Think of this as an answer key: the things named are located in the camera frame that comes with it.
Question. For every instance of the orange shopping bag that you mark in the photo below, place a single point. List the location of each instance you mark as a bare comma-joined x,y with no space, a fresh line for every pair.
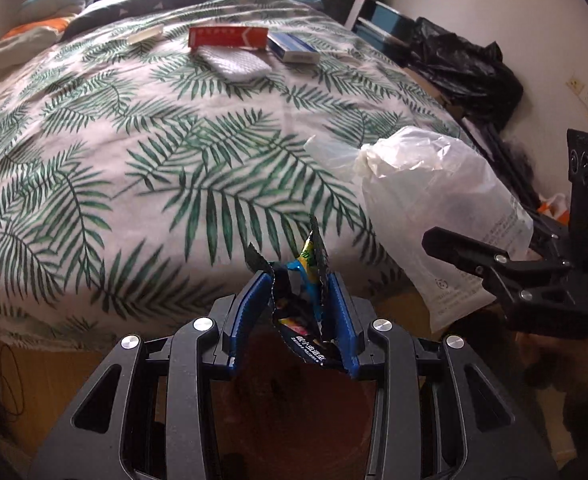
554,207

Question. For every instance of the brown round stool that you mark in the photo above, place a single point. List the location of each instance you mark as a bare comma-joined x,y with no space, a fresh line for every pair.
284,410

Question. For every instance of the red box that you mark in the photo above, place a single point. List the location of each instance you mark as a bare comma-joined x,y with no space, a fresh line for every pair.
224,37

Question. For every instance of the black garbage bag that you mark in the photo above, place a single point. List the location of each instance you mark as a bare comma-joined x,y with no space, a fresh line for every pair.
464,75

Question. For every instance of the white plastic bag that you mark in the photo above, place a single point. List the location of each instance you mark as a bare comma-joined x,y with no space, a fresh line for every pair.
439,200

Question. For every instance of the white and orange pillow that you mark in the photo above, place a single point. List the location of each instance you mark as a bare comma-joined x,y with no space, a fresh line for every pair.
14,50

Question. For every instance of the small cardboard box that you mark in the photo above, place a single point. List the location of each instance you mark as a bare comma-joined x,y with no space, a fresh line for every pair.
439,100

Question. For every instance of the white box with blue side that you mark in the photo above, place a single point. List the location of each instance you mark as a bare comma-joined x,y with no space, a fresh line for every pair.
294,46

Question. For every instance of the bed with leaf-print cover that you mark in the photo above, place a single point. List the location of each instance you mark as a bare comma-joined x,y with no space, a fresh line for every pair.
124,160

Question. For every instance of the white wall socket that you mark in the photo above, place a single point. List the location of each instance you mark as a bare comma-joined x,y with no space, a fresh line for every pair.
583,92

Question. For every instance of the white shelf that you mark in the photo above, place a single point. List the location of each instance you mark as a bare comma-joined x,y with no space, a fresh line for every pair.
359,12

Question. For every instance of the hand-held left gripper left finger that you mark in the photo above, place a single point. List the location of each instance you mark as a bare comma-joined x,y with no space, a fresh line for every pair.
246,307

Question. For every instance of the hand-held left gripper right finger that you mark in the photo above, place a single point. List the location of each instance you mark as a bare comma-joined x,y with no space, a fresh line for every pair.
343,322

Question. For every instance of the white foam net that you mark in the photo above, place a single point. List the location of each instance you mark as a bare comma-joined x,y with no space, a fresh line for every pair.
234,62

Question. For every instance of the snack wrapper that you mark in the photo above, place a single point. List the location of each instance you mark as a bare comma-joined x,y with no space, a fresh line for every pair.
299,332

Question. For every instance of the person's right hand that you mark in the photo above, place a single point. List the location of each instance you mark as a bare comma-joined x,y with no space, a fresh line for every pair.
559,360

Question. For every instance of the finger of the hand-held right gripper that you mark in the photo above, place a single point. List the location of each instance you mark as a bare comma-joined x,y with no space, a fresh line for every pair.
474,255

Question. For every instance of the grey pillow with triangles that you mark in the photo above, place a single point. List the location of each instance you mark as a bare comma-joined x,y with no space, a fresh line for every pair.
139,0

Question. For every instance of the black folded frame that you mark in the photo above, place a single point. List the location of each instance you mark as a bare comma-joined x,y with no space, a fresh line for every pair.
504,155

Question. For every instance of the black suitcase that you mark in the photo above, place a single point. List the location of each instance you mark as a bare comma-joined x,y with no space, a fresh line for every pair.
339,0

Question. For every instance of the blue storage bin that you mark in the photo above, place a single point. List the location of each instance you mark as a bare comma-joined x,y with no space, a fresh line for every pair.
394,17
381,40

